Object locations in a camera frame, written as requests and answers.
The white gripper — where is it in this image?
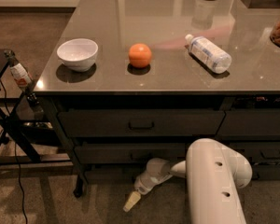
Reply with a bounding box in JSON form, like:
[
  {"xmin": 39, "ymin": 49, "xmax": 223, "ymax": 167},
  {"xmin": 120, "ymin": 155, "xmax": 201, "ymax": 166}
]
[{"xmin": 123, "ymin": 171, "xmax": 172, "ymax": 212}]

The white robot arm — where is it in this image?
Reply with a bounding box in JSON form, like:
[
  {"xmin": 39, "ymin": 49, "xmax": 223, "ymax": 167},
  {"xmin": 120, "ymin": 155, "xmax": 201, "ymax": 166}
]
[{"xmin": 123, "ymin": 138, "xmax": 252, "ymax": 224}]

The black side table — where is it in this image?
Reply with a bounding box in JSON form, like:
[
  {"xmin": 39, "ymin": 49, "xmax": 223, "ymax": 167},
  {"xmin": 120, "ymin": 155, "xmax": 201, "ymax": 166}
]
[{"xmin": 0, "ymin": 49, "xmax": 70, "ymax": 165}]

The orange round fruit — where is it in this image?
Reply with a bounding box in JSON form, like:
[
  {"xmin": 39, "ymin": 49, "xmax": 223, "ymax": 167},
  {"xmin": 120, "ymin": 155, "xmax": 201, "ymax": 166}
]
[{"xmin": 129, "ymin": 43, "xmax": 152, "ymax": 69}]

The white ceramic bowl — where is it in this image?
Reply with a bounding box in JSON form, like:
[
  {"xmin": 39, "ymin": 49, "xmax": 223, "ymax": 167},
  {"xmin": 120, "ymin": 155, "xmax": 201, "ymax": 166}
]
[{"xmin": 57, "ymin": 38, "xmax": 98, "ymax": 72}]

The clear plastic water bottle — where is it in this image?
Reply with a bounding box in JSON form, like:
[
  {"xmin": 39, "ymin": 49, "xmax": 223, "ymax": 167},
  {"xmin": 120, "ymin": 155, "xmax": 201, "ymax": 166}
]
[{"xmin": 185, "ymin": 34, "xmax": 231, "ymax": 74}]

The glass bottle with label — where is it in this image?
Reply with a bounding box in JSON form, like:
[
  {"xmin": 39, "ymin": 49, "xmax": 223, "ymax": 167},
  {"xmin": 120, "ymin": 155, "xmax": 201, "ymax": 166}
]
[{"xmin": 4, "ymin": 49, "xmax": 33, "ymax": 91}]

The dark counter cabinet frame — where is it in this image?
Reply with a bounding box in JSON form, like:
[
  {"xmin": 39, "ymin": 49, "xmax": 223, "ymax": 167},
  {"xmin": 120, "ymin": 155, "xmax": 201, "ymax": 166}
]
[{"xmin": 34, "ymin": 90, "xmax": 280, "ymax": 199}]

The black power cable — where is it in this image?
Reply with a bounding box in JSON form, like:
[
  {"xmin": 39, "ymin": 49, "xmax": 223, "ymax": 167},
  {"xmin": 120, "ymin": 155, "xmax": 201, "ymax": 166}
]
[{"xmin": 0, "ymin": 75, "xmax": 30, "ymax": 224}]

